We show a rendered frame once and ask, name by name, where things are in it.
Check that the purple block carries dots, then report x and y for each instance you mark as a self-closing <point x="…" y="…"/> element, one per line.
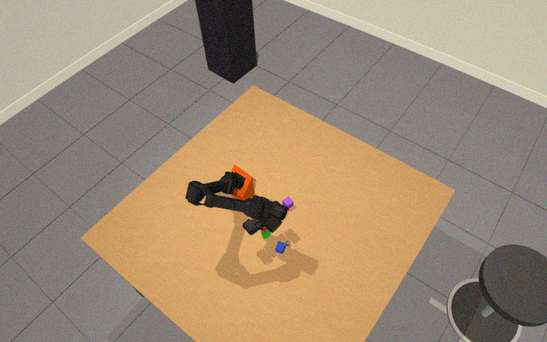
<point x="288" y="202"/>

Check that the blue block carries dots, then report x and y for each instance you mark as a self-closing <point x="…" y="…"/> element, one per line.
<point x="280" y="248"/>

